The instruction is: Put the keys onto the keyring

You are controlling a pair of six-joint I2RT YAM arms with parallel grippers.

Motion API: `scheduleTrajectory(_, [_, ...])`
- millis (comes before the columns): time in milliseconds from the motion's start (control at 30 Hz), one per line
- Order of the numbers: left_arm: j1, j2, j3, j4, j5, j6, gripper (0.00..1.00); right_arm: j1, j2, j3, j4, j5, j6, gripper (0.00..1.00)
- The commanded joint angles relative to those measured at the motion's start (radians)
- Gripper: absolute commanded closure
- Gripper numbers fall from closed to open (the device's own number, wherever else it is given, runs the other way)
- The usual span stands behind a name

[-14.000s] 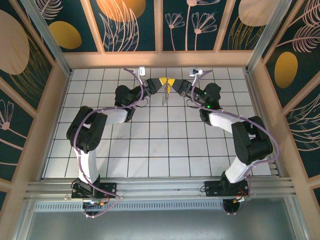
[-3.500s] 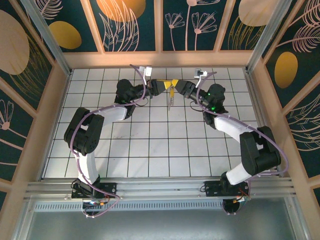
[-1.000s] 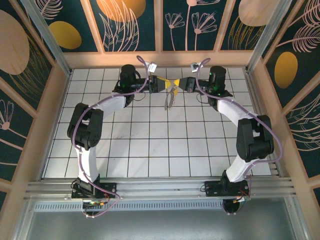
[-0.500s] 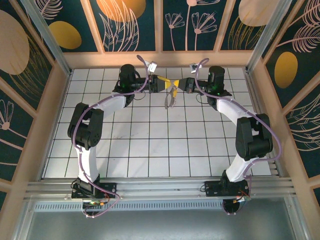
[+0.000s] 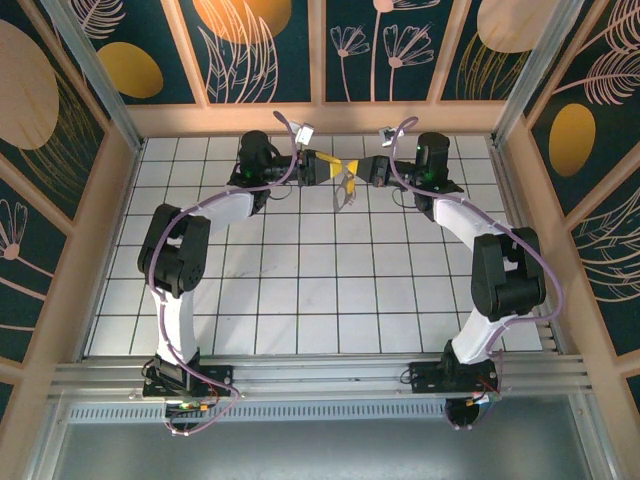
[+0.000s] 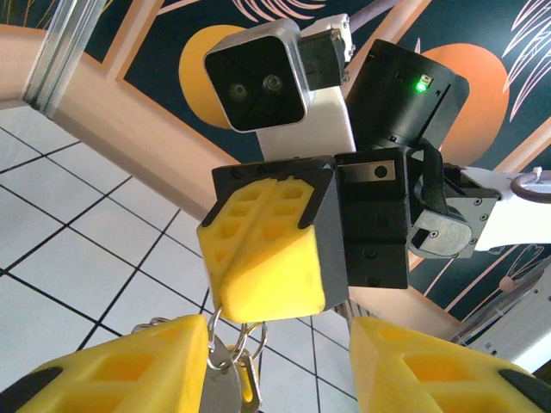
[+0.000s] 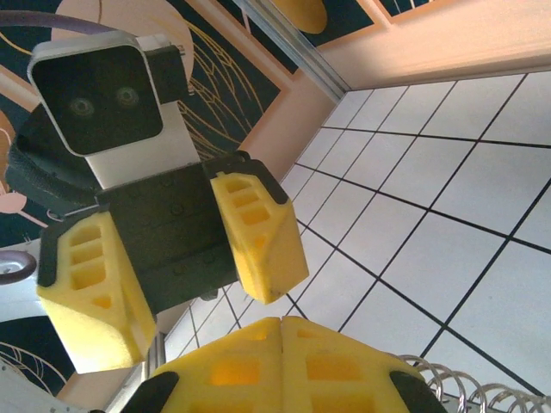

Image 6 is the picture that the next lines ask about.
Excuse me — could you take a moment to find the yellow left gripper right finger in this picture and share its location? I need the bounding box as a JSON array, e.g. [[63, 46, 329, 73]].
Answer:
[[350, 317, 551, 413]]

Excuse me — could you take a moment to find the silver keyring bunch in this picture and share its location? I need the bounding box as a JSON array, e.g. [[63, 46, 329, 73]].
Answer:
[[131, 304, 269, 375]]

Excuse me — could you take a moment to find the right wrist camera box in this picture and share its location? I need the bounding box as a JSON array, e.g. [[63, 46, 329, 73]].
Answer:
[[203, 12, 357, 163]]

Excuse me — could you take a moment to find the leaf line wall panel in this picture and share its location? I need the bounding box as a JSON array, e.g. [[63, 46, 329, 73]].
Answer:
[[344, 0, 551, 322]]

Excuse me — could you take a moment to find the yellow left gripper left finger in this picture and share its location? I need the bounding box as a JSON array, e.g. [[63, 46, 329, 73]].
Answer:
[[15, 313, 211, 413]]

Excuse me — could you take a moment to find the aluminium frame post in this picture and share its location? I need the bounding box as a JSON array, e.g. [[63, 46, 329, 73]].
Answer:
[[21, 0, 108, 118]]

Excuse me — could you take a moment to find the yellow oval feather wall panel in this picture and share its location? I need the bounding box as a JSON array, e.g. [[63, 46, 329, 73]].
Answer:
[[115, 0, 414, 173]]

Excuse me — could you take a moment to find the silver key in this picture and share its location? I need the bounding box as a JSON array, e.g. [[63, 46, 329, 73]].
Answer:
[[201, 337, 243, 413]]

